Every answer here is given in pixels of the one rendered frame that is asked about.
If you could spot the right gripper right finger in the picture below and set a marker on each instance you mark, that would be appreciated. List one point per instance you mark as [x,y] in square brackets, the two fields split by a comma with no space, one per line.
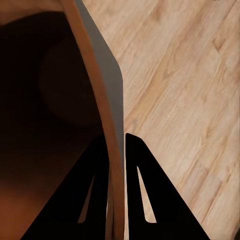
[174,219]

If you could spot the trash can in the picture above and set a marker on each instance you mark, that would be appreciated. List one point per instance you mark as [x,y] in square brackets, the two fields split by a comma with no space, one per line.
[60,87]

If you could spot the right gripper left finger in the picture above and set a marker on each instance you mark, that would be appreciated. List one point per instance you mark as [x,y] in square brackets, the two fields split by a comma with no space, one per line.
[58,220]

